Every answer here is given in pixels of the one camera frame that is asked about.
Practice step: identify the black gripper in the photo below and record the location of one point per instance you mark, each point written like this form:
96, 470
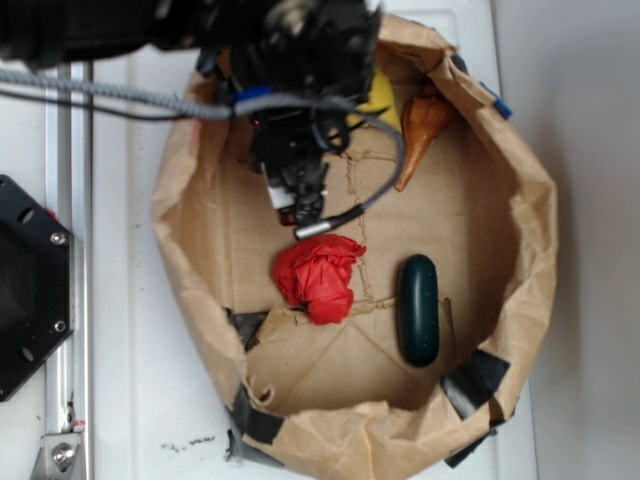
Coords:
308, 48

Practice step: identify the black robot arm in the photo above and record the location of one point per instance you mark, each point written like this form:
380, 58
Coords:
45, 34

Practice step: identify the yellow sponge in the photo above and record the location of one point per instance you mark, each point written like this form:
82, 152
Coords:
380, 100

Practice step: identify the orange conch shell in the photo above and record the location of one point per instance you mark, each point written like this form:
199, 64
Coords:
425, 117

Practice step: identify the crumpled red paper ball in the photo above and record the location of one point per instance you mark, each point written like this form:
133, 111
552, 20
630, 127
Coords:
315, 274

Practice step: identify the dark green oval case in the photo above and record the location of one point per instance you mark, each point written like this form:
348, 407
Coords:
418, 311

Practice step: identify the brown paper bag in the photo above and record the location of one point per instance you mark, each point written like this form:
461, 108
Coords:
339, 401

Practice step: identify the white plastic tray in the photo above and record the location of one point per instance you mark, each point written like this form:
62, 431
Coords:
156, 413

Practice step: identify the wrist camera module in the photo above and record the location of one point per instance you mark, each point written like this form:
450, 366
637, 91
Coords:
297, 193

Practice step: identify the aluminium rail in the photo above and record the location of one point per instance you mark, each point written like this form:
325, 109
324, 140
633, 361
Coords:
68, 194

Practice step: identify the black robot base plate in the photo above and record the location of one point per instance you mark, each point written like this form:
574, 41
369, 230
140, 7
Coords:
36, 267

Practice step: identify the metal corner bracket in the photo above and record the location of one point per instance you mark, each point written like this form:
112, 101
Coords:
60, 457

